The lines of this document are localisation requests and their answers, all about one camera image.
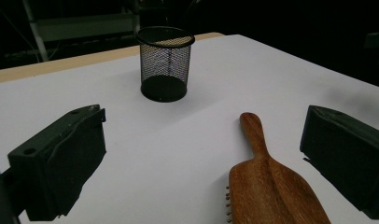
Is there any black mesh pen holder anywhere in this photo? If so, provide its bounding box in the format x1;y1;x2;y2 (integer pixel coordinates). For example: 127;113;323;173
135;25;196;103

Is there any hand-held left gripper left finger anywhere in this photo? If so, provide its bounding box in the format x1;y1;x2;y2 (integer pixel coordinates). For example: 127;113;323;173
7;105;107;222

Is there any white table cover sheet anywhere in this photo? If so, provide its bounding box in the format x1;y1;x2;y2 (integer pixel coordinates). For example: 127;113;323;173
0;34;379;224

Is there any wooden table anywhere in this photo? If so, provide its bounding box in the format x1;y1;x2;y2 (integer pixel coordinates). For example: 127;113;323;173
0;32;225;86

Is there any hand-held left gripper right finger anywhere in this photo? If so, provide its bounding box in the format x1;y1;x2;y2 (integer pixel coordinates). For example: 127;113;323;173
299;105;379;220

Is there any white metal-framed desk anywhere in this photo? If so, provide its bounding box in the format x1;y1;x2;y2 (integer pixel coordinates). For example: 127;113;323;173
21;0;142;63

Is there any wooden hairbrush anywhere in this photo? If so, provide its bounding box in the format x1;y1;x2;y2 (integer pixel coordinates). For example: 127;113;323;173
225;112;331;224

